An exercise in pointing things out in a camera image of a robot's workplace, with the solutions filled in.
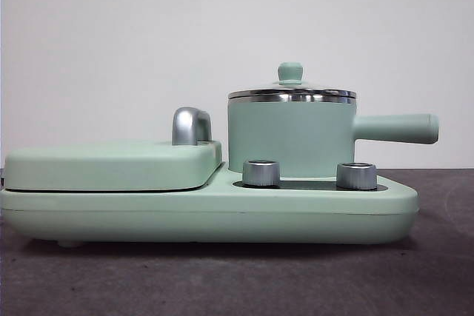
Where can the glass lid with green knob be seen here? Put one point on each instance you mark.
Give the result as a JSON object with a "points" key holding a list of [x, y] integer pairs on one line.
{"points": [[290, 72]]}

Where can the silver control knob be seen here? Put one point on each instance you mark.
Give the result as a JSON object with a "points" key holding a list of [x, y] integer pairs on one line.
{"points": [[356, 175], [261, 173]]}

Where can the mint green breakfast machine base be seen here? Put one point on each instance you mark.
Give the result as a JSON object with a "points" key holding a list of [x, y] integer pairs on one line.
{"points": [[148, 216]]}

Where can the mint green griddle cover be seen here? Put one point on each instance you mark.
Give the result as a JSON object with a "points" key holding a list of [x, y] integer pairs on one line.
{"points": [[92, 164]]}

